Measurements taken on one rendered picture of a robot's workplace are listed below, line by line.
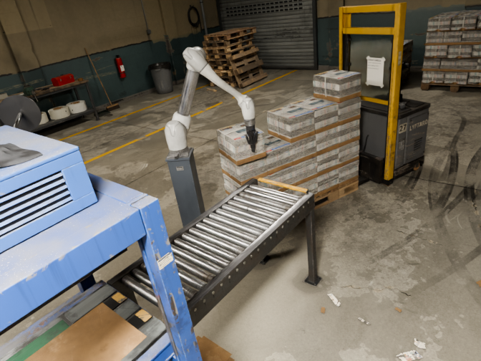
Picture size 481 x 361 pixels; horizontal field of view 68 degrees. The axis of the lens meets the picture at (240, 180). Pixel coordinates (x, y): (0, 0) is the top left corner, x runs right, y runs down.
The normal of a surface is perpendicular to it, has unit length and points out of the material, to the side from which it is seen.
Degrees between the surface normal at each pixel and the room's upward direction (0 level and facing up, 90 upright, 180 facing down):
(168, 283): 90
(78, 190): 90
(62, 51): 90
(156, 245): 90
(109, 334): 0
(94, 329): 0
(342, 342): 0
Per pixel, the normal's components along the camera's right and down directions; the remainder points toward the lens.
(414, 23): -0.62, 0.43
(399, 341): -0.13, -0.88
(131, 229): 0.77, 0.20
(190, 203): -0.04, 0.47
